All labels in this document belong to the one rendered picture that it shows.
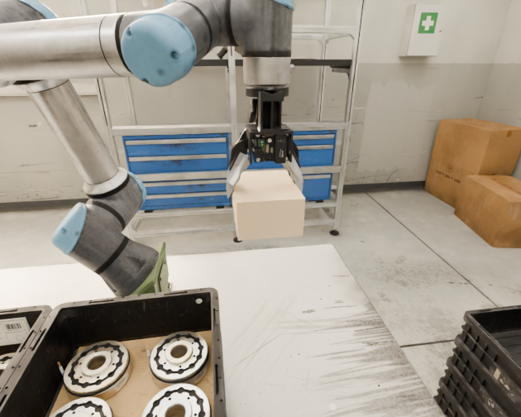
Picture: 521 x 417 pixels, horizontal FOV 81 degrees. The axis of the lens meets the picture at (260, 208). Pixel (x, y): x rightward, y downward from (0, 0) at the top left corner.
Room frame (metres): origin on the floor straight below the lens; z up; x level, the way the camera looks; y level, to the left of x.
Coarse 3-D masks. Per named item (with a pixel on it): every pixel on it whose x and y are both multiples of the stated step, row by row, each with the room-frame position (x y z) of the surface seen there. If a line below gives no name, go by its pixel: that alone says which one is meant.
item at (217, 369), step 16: (208, 288) 0.48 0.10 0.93; (64, 304) 0.43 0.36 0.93; (80, 304) 0.43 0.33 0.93; (96, 304) 0.44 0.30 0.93; (48, 320) 0.40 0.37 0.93; (32, 352) 0.33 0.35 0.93; (16, 368) 0.30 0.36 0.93; (16, 384) 0.28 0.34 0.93; (0, 400) 0.26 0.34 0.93; (224, 400) 0.26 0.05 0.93; (0, 416) 0.24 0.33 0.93; (224, 416) 0.24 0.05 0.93
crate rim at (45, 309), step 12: (0, 312) 0.42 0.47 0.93; (12, 312) 0.42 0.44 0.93; (24, 312) 0.42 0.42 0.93; (36, 312) 0.42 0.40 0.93; (48, 312) 0.42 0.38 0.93; (36, 324) 0.39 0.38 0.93; (24, 348) 0.34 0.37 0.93; (12, 360) 0.32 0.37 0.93; (12, 372) 0.30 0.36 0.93; (0, 384) 0.28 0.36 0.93
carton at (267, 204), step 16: (256, 176) 0.60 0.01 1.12; (272, 176) 0.60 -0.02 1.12; (288, 176) 0.60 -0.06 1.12; (240, 192) 0.52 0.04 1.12; (256, 192) 0.52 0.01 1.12; (272, 192) 0.52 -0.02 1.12; (288, 192) 0.52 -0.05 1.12; (240, 208) 0.47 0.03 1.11; (256, 208) 0.48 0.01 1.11; (272, 208) 0.48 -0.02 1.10; (288, 208) 0.48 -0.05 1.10; (304, 208) 0.49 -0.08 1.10; (240, 224) 0.47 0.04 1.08; (256, 224) 0.48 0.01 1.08; (272, 224) 0.48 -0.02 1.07; (288, 224) 0.48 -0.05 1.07; (240, 240) 0.47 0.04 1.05
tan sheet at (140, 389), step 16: (208, 336) 0.45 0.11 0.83; (144, 352) 0.41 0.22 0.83; (144, 368) 0.38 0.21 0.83; (208, 368) 0.38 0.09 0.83; (128, 384) 0.35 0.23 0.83; (144, 384) 0.35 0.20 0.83; (208, 384) 0.35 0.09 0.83; (64, 400) 0.32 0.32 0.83; (112, 400) 0.32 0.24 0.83; (128, 400) 0.32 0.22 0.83; (144, 400) 0.32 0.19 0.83; (128, 416) 0.29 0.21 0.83
